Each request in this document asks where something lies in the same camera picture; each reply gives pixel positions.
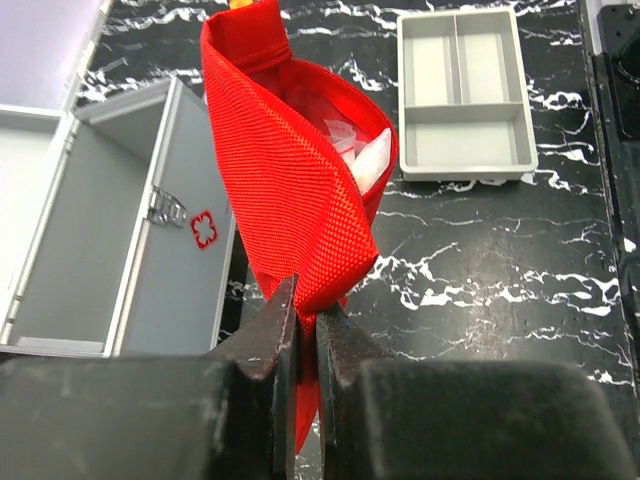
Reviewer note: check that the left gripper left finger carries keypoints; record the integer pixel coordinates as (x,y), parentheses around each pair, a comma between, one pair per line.
(228,414)

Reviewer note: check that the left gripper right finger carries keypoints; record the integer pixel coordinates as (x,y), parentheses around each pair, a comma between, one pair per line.
(386,417)

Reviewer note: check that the red first aid pouch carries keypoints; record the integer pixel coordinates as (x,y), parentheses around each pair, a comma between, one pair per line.
(298,209)

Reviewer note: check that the cotton swab packet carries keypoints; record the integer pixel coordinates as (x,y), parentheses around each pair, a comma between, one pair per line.
(372,161)

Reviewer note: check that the silver metal medicine case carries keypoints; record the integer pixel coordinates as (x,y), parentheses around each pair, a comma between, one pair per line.
(116,229)

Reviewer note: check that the grey plastic tray insert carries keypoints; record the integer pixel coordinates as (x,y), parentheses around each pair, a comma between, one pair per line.
(463,107)

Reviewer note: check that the brown bottle orange cap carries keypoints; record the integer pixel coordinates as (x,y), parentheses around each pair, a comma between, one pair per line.
(236,4)

